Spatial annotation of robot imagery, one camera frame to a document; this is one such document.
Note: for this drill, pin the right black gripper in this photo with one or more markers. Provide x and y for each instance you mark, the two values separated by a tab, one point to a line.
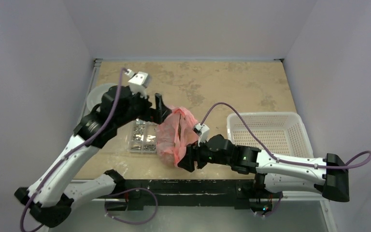
193	156

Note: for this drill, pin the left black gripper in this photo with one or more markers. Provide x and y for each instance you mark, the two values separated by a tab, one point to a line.
156	115

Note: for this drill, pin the pink plastic bag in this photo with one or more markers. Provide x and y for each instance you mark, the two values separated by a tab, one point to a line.
174	134

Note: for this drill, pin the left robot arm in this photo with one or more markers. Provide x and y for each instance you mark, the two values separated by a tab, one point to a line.
50	200

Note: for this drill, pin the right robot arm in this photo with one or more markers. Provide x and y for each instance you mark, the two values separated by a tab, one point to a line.
326	176

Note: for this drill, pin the clear screw organizer box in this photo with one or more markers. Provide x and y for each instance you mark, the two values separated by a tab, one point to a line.
142	137

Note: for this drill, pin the white round disc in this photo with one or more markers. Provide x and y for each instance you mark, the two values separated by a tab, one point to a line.
95	95

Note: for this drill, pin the white perforated plastic basket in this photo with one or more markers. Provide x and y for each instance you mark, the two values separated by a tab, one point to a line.
281	132

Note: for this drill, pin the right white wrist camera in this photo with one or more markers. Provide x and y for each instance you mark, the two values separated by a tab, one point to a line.
202	131

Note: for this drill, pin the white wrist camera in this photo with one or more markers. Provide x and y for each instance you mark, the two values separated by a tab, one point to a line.
138	81
202	131

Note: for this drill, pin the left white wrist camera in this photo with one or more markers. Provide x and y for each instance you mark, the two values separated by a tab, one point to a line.
138	81

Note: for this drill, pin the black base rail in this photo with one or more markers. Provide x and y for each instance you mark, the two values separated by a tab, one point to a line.
135	194

